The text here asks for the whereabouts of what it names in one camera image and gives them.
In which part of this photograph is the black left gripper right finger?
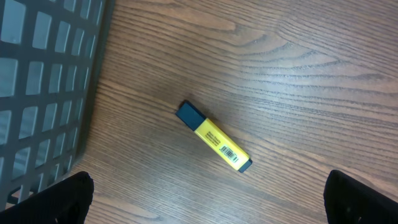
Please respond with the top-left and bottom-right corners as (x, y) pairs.
(323, 170), (397, 224)

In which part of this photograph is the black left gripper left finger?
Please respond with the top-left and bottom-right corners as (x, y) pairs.
(1, 171), (94, 224)

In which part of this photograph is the grey plastic mesh basket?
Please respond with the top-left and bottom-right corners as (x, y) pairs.
(1, 0), (115, 210)

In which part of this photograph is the yellow glue stick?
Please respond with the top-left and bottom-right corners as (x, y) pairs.
(175, 100), (252, 173)

